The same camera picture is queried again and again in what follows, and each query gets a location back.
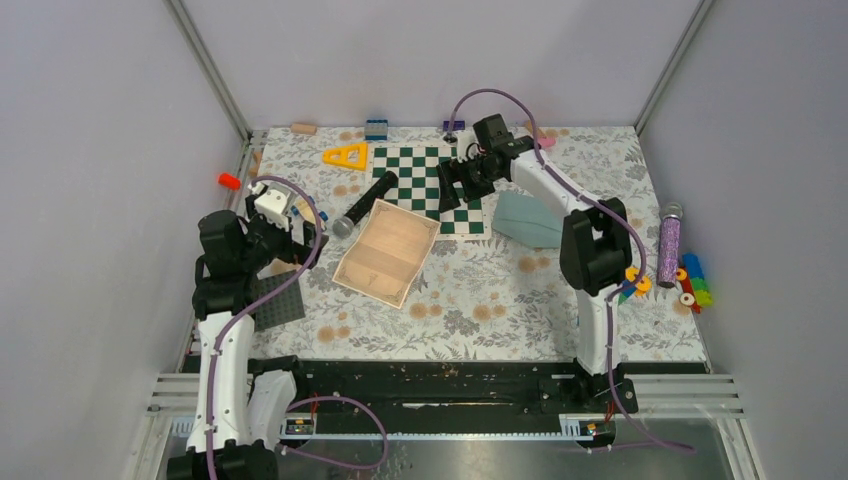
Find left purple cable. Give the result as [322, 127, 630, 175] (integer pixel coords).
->
[203, 175, 390, 480]

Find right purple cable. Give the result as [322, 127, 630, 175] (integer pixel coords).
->
[446, 88, 697, 456]

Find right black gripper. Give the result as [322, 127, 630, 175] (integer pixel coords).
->
[436, 154, 502, 214]

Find colourful block toy pile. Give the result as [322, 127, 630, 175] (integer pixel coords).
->
[676, 253, 714, 314]

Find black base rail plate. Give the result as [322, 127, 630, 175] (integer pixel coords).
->
[182, 356, 710, 436]

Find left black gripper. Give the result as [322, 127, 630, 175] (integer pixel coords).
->
[241, 195, 328, 271]

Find blue grey lego brick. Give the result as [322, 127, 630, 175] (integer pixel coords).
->
[363, 119, 389, 141]

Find purple glitter microphone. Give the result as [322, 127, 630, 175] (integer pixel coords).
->
[656, 202, 683, 288]

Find purple lego brick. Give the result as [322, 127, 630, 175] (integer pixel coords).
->
[442, 120, 465, 131]

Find grey lego baseplate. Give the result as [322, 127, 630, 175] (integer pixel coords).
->
[250, 271, 306, 332]

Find floral patterned table mat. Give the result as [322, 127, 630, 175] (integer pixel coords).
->
[251, 126, 707, 363]

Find grey-blue envelope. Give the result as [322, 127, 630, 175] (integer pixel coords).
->
[492, 191, 562, 249]

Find green white chessboard mat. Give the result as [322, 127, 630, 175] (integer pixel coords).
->
[368, 144, 492, 241]

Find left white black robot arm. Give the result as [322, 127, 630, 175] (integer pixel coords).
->
[166, 210, 328, 479]

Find black silver microphone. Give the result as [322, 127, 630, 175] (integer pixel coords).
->
[332, 170, 399, 239]

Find yellow triangle toy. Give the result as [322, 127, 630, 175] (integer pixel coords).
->
[322, 142, 369, 171]

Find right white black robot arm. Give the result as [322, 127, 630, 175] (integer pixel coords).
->
[437, 114, 634, 415]

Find orange red small cylinder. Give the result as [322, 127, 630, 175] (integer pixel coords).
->
[217, 173, 242, 191]

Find purple cable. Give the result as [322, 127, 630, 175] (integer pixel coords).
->
[446, 88, 697, 456]
[203, 175, 390, 480]

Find left wooden cylinder peg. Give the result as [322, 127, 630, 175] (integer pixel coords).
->
[290, 123, 318, 136]

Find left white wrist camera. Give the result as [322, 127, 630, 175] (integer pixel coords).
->
[247, 183, 292, 232]

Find wooden toy car blue wheels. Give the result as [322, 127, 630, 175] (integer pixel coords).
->
[290, 197, 328, 225]

